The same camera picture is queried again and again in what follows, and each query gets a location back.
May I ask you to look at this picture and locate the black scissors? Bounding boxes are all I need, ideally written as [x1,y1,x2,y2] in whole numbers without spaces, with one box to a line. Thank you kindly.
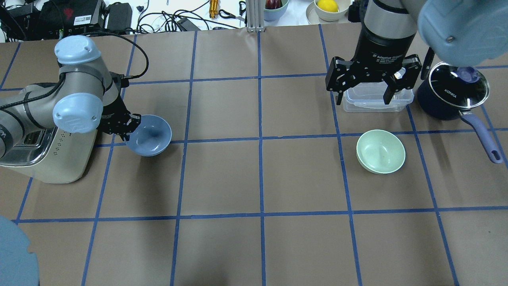
[218,0,246,21]

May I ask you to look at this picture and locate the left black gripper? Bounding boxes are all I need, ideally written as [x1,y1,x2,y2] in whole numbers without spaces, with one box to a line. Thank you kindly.
[97,72,142,135]

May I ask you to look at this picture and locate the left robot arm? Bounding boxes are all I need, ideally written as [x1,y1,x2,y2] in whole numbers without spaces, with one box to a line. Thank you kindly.
[0,35,141,157]

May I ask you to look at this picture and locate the silver cream toaster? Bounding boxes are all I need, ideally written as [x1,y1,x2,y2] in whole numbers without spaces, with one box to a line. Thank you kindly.
[1,128,97,184]

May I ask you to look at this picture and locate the blue bowl with fruit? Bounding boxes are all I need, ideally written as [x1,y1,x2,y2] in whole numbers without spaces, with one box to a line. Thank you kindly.
[264,0,289,22]

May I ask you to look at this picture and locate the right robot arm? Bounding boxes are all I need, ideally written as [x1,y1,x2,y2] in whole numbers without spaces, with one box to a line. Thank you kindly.
[325,0,508,105]

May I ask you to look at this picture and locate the dark blue saucepan with lid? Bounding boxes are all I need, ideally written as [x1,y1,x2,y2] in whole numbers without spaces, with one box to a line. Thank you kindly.
[416,62,503,164]

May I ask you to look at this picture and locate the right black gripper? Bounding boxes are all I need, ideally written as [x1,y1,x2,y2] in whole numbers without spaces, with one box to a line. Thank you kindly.
[325,28,421,106]

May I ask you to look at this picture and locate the aluminium frame post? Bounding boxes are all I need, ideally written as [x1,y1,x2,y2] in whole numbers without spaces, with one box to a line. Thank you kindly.
[246,0,266,33]

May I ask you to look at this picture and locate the clear plastic container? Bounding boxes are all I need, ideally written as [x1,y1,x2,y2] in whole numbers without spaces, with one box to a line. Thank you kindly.
[341,83,414,112]

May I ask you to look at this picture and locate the beige plate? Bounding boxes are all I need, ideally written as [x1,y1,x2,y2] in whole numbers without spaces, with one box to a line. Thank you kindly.
[305,2,323,24]

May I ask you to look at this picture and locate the beige bowl with lemon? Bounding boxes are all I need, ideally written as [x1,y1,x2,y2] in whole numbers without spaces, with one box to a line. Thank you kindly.
[314,0,352,22]

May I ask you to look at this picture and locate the black power adapter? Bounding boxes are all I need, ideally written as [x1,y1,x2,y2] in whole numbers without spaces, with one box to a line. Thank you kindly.
[106,2,132,35]

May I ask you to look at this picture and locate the green bowl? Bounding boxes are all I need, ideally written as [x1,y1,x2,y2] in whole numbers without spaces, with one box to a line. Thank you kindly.
[356,129,406,174]

